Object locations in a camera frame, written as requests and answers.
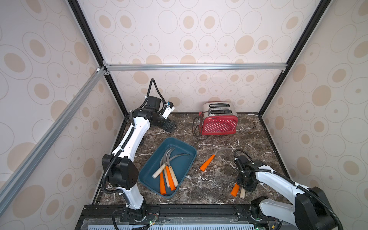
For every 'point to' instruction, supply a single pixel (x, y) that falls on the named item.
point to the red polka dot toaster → (218, 118)
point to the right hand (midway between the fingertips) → (244, 186)
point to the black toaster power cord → (193, 128)
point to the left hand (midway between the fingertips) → (174, 121)
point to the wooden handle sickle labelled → (243, 192)
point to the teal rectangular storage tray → (181, 165)
